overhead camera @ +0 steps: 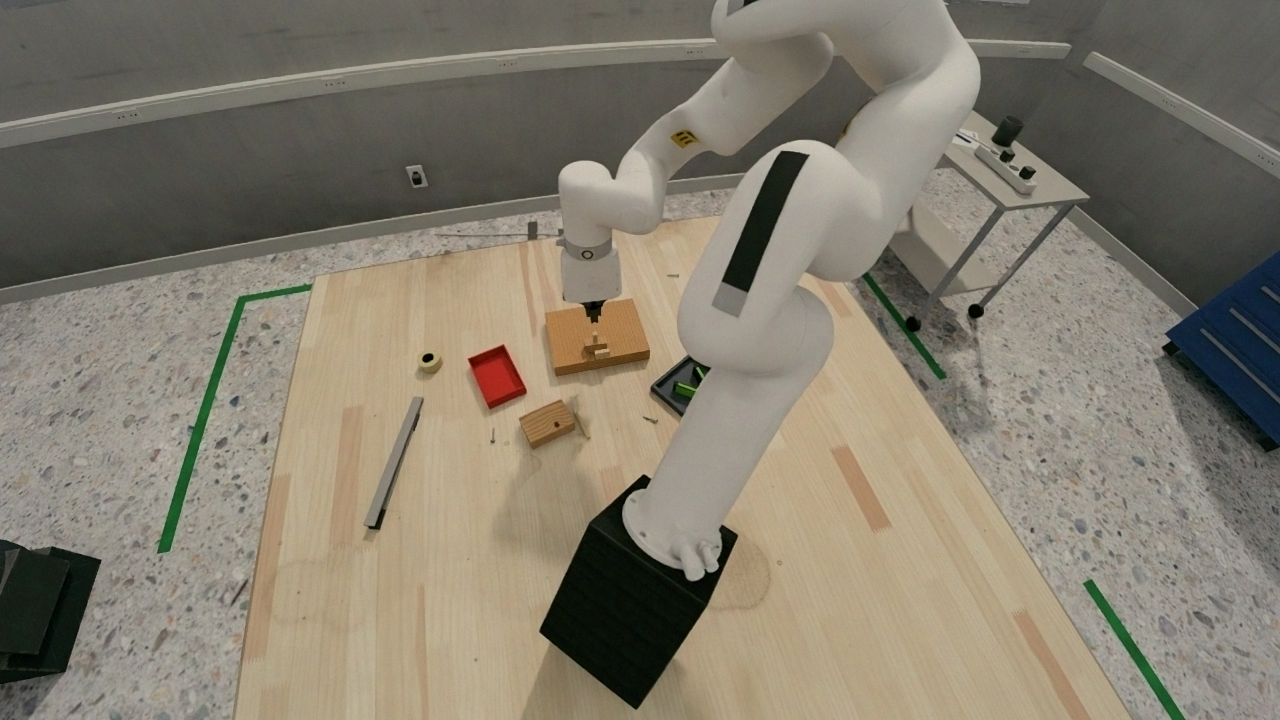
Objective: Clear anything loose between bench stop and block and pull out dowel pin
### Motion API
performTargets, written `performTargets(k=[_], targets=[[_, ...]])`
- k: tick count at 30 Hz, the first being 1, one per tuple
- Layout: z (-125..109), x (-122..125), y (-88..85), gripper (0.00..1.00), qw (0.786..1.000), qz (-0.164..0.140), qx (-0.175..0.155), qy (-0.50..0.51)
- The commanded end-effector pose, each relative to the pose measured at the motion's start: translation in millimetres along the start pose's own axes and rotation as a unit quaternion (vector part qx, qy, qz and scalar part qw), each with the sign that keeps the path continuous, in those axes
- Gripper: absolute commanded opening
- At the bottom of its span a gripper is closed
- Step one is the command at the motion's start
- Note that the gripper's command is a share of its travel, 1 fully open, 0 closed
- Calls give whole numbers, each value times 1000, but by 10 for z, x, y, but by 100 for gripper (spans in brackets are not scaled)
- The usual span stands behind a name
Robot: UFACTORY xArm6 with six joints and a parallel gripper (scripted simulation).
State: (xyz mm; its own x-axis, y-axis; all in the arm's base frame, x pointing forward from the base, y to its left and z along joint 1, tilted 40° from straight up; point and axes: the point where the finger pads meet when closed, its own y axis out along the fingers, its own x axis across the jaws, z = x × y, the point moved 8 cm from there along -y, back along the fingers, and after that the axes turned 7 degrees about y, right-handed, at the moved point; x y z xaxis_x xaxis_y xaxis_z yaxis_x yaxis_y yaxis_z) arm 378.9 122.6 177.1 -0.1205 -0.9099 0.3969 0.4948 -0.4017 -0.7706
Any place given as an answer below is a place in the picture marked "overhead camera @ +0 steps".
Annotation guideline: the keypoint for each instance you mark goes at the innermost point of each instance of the grey long flat bar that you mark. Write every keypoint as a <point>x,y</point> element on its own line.
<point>385,489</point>

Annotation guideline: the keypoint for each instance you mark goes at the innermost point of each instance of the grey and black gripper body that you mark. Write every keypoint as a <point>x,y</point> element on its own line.
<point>590,282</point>

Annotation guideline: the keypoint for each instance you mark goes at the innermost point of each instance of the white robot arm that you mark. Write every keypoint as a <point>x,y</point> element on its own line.
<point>802,201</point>

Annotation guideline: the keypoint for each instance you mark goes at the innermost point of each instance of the red open tray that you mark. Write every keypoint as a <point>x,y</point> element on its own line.
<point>497,376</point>

